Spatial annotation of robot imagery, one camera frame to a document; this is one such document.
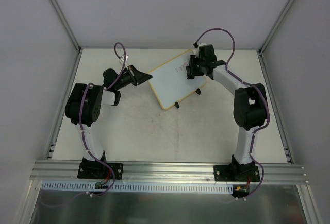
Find yellow framed whiteboard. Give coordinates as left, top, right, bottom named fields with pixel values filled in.
left=148, top=50, right=207, bottom=110

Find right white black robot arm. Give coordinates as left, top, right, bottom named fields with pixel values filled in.
left=186, top=43, right=270, bottom=182

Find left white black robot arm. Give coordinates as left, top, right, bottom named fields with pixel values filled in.
left=65, top=65, right=153, bottom=178

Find right black whiteboard foot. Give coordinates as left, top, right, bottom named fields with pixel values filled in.
left=195, top=88, right=201, bottom=95

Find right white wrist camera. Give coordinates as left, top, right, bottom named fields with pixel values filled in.
left=193, top=42, right=207, bottom=58

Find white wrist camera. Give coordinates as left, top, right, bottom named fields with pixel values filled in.
left=193, top=42, right=207, bottom=58
left=119, top=54, right=129, bottom=65

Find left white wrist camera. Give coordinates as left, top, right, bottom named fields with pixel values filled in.
left=119, top=54, right=129, bottom=65

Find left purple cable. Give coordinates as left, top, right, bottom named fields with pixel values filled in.
left=38, top=41, right=128, bottom=207

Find purple cable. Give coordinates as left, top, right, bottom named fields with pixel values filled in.
left=38, top=41, right=128, bottom=207
left=192, top=28, right=270, bottom=204

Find right aluminium frame post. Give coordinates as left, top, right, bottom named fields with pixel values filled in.
left=257, top=0, right=310, bottom=55

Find aluminium frame post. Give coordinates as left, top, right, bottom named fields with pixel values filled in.
left=257, top=0, right=310, bottom=55
left=49, top=0, right=81, bottom=52

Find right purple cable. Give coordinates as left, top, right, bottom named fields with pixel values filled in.
left=192, top=28, right=270, bottom=204

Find aluminium mounting rail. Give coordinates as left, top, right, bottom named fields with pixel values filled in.
left=29, top=160, right=310, bottom=185

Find left aluminium frame post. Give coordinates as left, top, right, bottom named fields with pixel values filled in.
left=49, top=0, right=81, bottom=52

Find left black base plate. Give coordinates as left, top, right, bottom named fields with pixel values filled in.
left=77, top=157, right=124, bottom=180

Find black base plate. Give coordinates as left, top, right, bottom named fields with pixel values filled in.
left=77, top=157, right=124, bottom=180
left=213, top=164, right=261, bottom=182

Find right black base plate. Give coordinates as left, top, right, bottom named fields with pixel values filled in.
left=213, top=164, right=261, bottom=182

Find white slotted cable duct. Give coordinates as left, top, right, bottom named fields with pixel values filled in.
left=41, top=181, right=234, bottom=195

